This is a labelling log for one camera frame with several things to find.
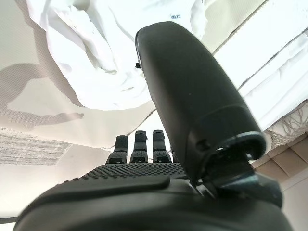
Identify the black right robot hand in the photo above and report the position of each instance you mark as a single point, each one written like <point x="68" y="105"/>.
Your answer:
<point x="192" y="84"/>

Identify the white duvet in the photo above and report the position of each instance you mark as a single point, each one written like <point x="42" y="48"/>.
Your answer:
<point x="276" y="72"/>

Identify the white cloth garment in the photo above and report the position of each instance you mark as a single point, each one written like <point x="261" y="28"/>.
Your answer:
<point x="96" y="72"/>

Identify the patterned grey cushion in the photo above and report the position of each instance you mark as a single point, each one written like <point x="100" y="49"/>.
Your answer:
<point x="288" y="125"/>

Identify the grey striped rug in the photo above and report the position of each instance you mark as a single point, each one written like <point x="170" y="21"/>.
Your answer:
<point x="29" y="146"/>

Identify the brown tufted bed frame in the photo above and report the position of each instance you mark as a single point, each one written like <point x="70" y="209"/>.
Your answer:
<point x="288" y="163"/>

